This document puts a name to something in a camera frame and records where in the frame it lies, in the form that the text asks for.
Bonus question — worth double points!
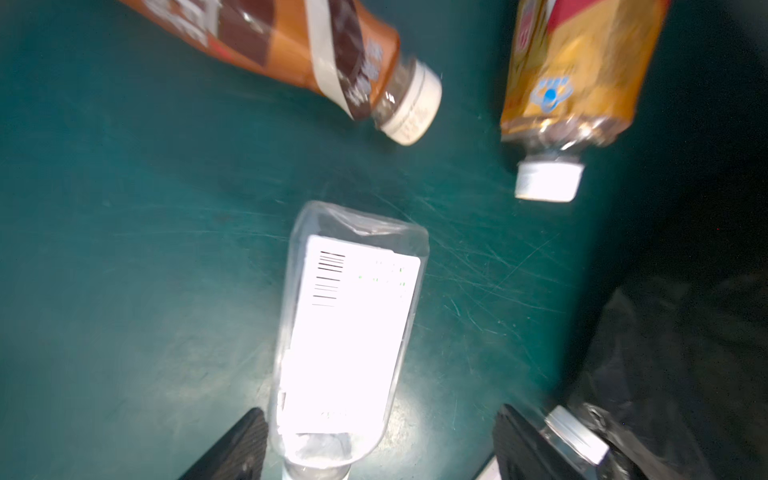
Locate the clear flat white label bottle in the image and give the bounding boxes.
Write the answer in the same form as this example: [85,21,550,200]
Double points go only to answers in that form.
[541,405,610,479]

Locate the brown label bottle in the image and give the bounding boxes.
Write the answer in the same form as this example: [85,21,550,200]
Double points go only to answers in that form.
[127,0,442,146]

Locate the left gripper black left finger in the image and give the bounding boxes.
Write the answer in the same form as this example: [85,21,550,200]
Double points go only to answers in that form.
[179,408,269,480]

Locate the black bin bag bin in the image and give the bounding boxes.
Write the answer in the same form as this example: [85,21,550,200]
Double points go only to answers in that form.
[568,271,767,479]

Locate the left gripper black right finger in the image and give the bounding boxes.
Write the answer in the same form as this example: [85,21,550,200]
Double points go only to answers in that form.
[493,404,583,480]

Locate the small clear white label bottle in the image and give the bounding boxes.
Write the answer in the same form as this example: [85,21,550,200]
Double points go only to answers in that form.
[268,201,430,479]

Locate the brown tea bottle back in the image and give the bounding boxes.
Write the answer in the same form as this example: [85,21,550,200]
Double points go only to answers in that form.
[500,0,670,203]

